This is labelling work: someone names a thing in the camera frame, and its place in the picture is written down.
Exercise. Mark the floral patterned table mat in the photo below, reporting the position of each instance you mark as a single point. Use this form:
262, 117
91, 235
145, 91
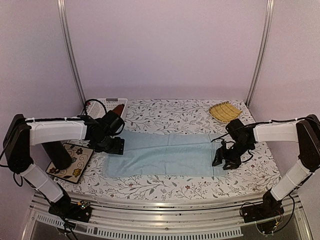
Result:
257, 174

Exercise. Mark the white perforated plastic basket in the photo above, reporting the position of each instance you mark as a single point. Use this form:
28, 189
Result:
96, 109

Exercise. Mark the woven bamboo tray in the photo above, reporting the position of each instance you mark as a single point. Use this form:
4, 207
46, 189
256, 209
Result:
224, 112

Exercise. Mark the floral square ceramic plate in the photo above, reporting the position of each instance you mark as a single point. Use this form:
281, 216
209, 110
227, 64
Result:
80, 157

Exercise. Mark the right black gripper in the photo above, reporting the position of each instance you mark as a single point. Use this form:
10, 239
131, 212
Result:
220, 155

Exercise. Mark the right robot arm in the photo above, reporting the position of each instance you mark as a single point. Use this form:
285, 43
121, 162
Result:
295, 143

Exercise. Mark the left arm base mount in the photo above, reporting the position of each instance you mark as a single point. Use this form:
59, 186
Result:
80, 211

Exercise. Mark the front aluminium rail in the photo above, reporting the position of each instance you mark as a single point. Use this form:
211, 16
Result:
201, 219

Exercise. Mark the black cylindrical cup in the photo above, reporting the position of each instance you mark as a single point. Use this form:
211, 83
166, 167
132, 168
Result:
58, 155

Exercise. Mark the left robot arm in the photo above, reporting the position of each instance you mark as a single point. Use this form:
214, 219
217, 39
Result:
48, 134

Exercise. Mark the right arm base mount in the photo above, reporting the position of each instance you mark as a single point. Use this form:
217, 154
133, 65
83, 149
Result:
252, 212

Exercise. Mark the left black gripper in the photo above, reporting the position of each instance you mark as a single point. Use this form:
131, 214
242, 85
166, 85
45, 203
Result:
118, 148

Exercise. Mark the left aluminium frame post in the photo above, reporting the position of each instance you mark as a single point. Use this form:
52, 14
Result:
62, 12

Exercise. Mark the dark red towel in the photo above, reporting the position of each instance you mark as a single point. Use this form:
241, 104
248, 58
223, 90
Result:
119, 109

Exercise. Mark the light blue towel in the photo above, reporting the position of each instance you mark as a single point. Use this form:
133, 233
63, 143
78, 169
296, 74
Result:
171, 154

